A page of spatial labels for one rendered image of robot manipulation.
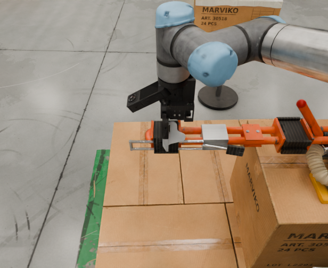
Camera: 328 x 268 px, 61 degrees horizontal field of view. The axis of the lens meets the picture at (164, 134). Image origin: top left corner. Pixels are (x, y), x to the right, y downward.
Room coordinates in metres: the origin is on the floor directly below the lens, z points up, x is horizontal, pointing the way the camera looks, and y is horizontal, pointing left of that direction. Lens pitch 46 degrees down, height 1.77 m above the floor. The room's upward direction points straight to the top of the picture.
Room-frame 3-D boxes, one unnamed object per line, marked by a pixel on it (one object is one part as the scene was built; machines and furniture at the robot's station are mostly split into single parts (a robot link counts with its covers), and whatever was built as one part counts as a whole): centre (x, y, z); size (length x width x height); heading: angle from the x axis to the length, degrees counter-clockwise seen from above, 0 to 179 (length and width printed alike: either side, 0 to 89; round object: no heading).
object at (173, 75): (0.55, -0.02, 1.42); 0.08 x 0.08 x 0.05
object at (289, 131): (0.55, -0.36, 1.20); 0.10 x 0.08 x 0.06; 0
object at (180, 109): (0.54, -0.03, 1.34); 0.09 x 0.08 x 0.12; 90
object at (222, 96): (2.23, -0.54, 0.31); 0.40 x 0.40 x 0.62
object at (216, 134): (0.55, -0.14, 1.19); 0.07 x 0.07 x 0.04; 0
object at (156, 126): (0.55, -0.01, 1.20); 0.08 x 0.07 x 0.05; 90
